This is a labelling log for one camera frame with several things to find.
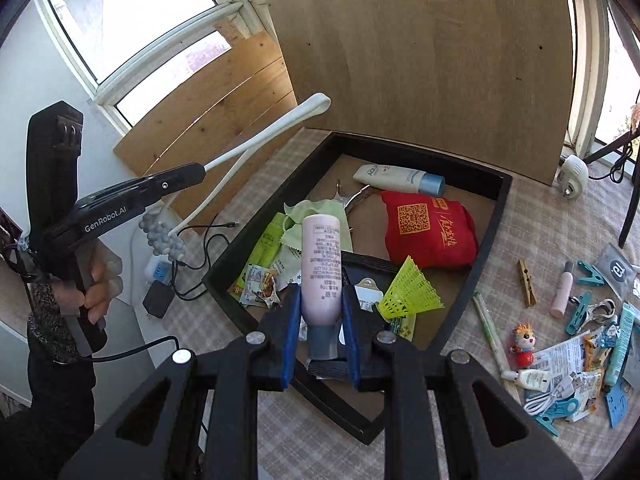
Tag black power adapter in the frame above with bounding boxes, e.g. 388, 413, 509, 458
142, 280, 175, 319

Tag wooden clothespin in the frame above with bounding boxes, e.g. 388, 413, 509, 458
517, 258, 538, 309

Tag person's left hand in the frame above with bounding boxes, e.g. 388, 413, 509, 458
81, 254, 125, 326

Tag white bottle with blue cap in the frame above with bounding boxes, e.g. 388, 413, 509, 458
352, 164, 446, 198

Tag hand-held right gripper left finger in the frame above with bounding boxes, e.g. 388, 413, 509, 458
59, 284, 303, 480

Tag white round plug device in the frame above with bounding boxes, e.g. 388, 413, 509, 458
555, 154, 591, 201

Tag white window frame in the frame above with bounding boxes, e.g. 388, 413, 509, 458
562, 0, 640, 157
30, 0, 262, 127

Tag teal tube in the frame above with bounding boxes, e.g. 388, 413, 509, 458
603, 302, 640, 387

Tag cartoon figurine toy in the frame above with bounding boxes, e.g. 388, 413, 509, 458
508, 323, 537, 369

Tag yellow shuttlecock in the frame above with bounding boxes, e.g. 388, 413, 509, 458
375, 255, 445, 320

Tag small pink white bottle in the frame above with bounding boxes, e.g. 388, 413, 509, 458
549, 260, 575, 317

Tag light green cleaning cloth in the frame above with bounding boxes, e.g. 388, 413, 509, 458
279, 199, 352, 257

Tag desktop with checked tablecloth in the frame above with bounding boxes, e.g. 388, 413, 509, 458
162, 127, 640, 480

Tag star print tissue packet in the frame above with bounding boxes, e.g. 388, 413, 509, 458
271, 244, 307, 292

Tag red cloth bag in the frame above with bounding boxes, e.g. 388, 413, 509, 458
380, 189, 479, 269

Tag large wooden board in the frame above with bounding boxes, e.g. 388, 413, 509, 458
259, 0, 574, 187

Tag metal tongs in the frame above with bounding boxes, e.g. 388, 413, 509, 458
327, 178, 384, 234

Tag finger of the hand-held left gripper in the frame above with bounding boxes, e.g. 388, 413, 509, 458
145, 162, 207, 196

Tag metal clip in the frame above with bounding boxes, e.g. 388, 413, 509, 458
582, 298, 617, 334

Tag black tripod stand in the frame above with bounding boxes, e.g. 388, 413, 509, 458
582, 124, 640, 250

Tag grey foil packet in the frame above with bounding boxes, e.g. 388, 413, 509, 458
594, 244, 639, 287

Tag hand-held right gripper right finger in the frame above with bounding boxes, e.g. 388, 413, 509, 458
340, 284, 583, 480

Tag crumpled snack packet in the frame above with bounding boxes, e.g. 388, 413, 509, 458
231, 264, 279, 307

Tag pink bottle with grey cap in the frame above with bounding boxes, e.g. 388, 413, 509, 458
300, 213, 344, 362

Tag blue paper card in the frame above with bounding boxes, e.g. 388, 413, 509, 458
604, 379, 629, 429

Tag pine wood plank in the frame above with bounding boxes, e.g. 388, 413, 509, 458
112, 16, 312, 235

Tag person's left forearm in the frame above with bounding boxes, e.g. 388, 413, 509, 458
0, 279, 97, 480

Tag white power strip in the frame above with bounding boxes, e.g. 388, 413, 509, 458
129, 204, 182, 287

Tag paper wrapped chopsticks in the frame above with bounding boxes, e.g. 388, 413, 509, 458
472, 292, 522, 404

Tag white usb cable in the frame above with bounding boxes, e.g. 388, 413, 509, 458
522, 374, 584, 416

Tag teal clothespin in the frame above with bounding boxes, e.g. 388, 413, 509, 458
564, 293, 594, 336
534, 397, 582, 437
575, 259, 606, 286

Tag black wipes packet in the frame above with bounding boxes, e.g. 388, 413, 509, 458
305, 252, 402, 382

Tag black charger cable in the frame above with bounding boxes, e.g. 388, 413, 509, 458
167, 220, 238, 302

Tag black ring light cable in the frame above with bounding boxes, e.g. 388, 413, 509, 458
587, 89, 640, 183

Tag black tray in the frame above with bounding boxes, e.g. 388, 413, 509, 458
202, 131, 514, 447

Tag white massager with grey balls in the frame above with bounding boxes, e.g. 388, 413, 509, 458
141, 93, 331, 263

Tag green tube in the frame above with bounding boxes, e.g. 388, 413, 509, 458
239, 212, 287, 287

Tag pile of small sachets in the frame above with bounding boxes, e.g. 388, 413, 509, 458
534, 320, 632, 424

